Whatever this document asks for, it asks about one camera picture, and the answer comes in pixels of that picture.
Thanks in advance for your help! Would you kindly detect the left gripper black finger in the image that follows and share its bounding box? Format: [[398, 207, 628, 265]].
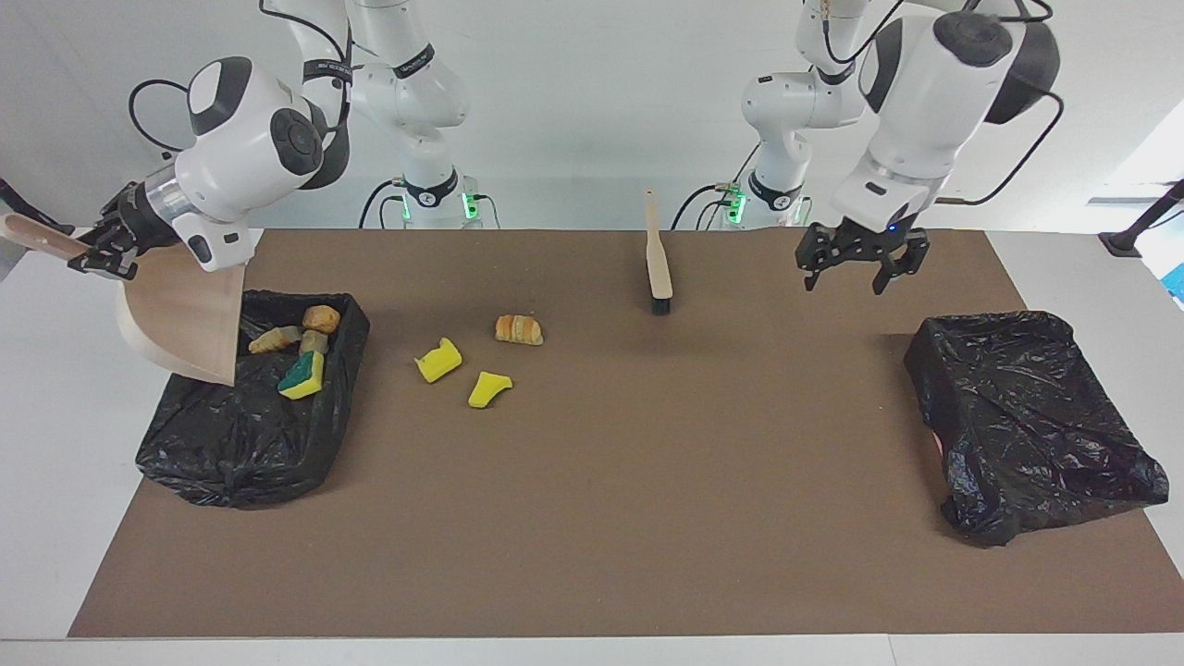
[[872, 229, 931, 297], [797, 225, 839, 294]]

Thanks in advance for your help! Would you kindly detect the beige plastic dustpan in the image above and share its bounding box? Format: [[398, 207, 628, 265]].
[[0, 211, 247, 388]]

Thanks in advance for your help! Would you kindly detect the beige brush with black bristles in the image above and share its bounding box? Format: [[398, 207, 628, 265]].
[[644, 190, 674, 315]]

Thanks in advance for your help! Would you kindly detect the orange striped croissant piece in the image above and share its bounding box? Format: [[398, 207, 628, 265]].
[[248, 326, 304, 355], [494, 314, 545, 347]]

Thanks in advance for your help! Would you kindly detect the yellow sponge with green back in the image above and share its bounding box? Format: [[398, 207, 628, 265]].
[[277, 351, 326, 401]]

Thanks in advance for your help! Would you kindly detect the black bag lined bin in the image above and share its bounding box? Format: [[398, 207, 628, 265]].
[[904, 310, 1170, 549], [135, 290, 371, 510]]

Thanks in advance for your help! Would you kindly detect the black stand foot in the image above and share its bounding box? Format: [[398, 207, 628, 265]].
[[0, 176, 75, 238], [1099, 180, 1184, 258]]

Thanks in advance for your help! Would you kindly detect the notched yellow sponge scrap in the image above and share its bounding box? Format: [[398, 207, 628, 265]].
[[415, 338, 463, 385]]

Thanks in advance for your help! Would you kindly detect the small yellow sponge scrap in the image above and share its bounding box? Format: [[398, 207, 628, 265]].
[[468, 371, 513, 409]]

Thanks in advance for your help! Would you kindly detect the brown table mat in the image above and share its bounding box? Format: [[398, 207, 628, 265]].
[[68, 228, 1184, 639]]

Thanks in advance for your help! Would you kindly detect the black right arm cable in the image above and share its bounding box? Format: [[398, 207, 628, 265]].
[[128, 0, 354, 156]]

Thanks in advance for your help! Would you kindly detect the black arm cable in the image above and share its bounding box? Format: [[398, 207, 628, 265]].
[[819, 0, 1065, 206], [128, 0, 354, 156]]

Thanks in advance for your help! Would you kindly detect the black left base cable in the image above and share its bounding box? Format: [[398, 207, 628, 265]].
[[671, 139, 761, 230]]

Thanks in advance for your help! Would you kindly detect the black base cable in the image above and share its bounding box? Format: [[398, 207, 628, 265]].
[[359, 179, 408, 229], [671, 139, 761, 230]]

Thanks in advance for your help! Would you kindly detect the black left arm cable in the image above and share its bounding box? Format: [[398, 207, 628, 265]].
[[819, 0, 1065, 206]]

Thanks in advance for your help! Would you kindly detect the black right base cable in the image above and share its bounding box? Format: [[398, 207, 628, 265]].
[[359, 179, 408, 229]]

